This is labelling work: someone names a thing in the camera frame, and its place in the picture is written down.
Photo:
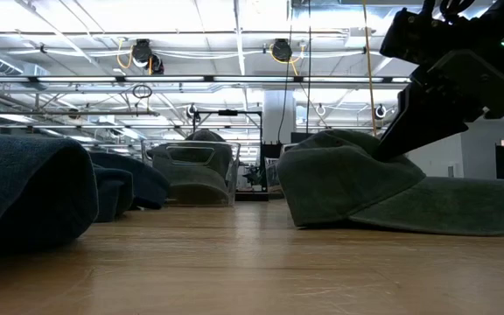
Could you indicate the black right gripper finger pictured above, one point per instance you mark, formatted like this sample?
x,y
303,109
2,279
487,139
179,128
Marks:
x,y
418,122

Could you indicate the blue denim baseball cap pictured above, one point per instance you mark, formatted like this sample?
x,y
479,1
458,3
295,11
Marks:
x,y
112,197
147,184
24,188

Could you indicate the white building pillar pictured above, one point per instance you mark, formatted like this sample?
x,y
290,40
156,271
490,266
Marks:
x,y
274,114

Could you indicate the long linear ceiling light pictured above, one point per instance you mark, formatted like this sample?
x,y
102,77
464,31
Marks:
x,y
169,79

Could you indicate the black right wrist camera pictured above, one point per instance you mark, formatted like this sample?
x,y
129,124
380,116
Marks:
x,y
409,35

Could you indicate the silver rectangular air duct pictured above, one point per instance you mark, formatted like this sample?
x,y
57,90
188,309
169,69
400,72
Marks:
x,y
322,15

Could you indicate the black aluminium table frame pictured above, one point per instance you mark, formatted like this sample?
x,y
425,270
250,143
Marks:
x,y
252,197

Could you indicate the black gantry frame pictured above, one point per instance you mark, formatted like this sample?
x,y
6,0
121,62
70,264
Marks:
x,y
228,112

